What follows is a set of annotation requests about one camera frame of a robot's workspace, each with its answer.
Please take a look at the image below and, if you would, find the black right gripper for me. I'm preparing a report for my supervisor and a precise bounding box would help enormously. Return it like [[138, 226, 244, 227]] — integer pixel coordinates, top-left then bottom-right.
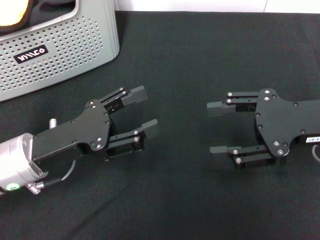
[[206, 87, 320, 171]]

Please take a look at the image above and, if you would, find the grey perforated storage box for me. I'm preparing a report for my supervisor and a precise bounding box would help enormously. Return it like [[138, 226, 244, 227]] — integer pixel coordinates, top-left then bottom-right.
[[0, 0, 120, 103]]

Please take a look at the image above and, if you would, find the black tablecloth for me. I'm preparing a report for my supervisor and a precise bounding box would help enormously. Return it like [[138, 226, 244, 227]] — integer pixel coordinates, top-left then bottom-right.
[[0, 10, 320, 240]]

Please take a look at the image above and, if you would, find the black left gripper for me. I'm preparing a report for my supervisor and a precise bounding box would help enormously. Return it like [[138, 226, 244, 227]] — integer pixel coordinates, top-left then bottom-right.
[[31, 85, 149, 174]]

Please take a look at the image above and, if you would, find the grey yellow towel black edging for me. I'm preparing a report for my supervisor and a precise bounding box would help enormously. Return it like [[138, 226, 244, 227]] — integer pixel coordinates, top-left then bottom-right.
[[0, 0, 35, 36]]

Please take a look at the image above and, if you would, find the dark grey crumpled cloth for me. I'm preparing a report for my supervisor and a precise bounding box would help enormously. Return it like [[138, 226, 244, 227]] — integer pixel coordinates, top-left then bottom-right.
[[26, 0, 76, 28]]

